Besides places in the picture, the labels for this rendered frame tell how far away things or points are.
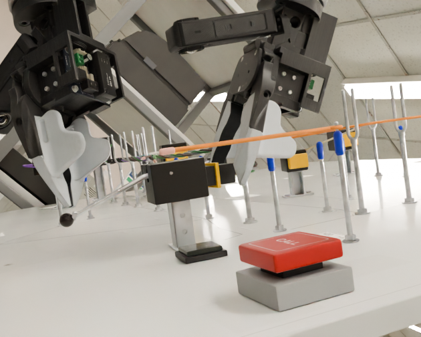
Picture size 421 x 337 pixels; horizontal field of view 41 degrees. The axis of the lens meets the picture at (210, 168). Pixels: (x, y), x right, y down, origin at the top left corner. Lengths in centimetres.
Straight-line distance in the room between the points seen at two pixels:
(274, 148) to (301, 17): 15
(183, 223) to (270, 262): 24
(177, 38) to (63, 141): 15
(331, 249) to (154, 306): 13
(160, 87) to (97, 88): 111
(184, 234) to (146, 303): 18
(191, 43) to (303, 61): 12
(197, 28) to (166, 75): 110
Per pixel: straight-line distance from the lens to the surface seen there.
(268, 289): 35
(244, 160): 54
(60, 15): 59
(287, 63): 59
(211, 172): 57
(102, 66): 57
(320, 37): 63
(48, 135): 56
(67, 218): 55
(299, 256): 35
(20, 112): 56
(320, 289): 36
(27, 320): 42
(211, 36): 58
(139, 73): 165
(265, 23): 60
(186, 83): 169
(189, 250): 51
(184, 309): 37
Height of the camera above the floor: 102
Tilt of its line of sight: 15 degrees up
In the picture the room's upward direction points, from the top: 38 degrees clockwise
